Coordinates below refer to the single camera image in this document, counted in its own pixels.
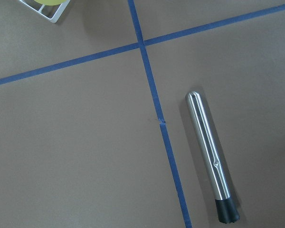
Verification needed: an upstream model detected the white cup rack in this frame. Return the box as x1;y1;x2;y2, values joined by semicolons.
19;0;70;23

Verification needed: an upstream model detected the yellow cup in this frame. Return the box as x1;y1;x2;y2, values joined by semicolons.
35;0;65;6

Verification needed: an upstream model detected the steel muddler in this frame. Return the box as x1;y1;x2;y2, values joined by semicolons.
186;91;240;224

